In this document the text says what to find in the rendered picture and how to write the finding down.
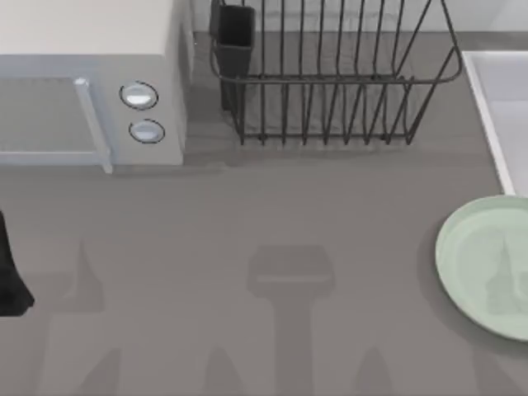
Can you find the small silver microwave knob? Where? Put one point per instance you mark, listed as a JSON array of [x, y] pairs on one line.
[[146, 131]]

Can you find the large silver microwave knob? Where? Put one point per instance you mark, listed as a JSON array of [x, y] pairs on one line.
[[138, 95]]

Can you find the black cutlery holder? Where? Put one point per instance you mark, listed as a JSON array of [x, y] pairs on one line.
[[233, 37]]

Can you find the pale microwave oven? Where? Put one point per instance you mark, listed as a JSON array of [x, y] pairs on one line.
[[170, 62]]

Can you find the pale green plate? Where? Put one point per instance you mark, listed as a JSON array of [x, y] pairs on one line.
[[466, 264]]

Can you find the microwave oven door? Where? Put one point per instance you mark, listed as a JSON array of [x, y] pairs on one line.
[[41, 115]]

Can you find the white sink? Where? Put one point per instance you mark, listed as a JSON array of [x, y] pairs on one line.
[[501, 107]]

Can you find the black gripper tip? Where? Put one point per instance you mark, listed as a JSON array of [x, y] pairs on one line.
[[9, 284]]

